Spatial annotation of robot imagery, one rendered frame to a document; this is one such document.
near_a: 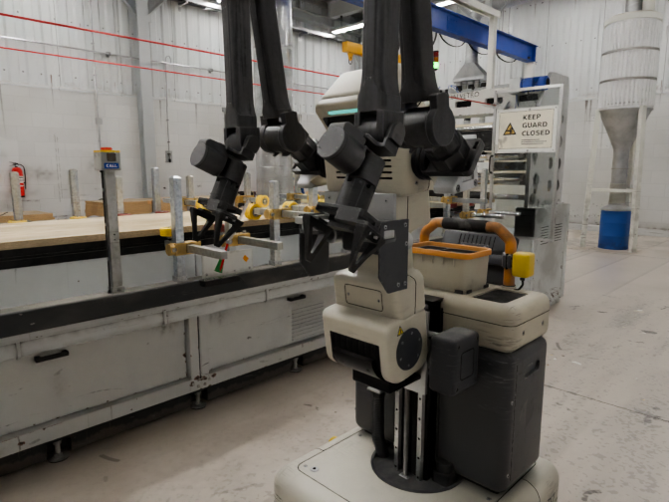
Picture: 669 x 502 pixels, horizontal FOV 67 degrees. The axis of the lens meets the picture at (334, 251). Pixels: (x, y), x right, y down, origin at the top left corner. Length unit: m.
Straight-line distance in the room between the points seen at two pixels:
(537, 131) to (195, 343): 2.85
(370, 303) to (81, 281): 1.33
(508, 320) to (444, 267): 0.24
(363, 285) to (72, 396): 1.49
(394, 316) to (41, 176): 8.46
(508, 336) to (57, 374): 1.72
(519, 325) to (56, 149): 8.65
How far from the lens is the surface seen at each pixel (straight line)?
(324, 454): 1.69
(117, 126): 9.80
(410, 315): 1.23
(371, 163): 0.87
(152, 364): 2.48
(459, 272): 1.44
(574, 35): 11.05
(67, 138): 9.49
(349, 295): 1.28
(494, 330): 1.37
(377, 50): 0.91
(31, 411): 2.35
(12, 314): 1.94
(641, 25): 8.33
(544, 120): 4.09
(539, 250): 4.27
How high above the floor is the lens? 1.16
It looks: 9 degrees down
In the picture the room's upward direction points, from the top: straight up
